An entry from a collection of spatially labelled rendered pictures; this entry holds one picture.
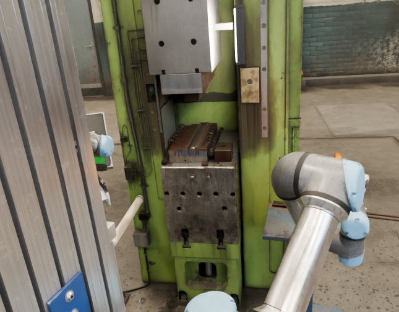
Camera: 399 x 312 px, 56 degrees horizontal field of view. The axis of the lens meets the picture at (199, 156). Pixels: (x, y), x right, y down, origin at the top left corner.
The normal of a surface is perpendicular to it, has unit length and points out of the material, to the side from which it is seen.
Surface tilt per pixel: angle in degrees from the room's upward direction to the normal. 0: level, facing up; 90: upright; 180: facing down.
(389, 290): 0
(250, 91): 90
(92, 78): 90
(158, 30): 90
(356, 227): 90
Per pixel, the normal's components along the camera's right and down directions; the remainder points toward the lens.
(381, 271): -0.07, -0.92
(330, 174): -0.41, -0.49
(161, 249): -0.17, 0.38
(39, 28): 0.92, 0.07
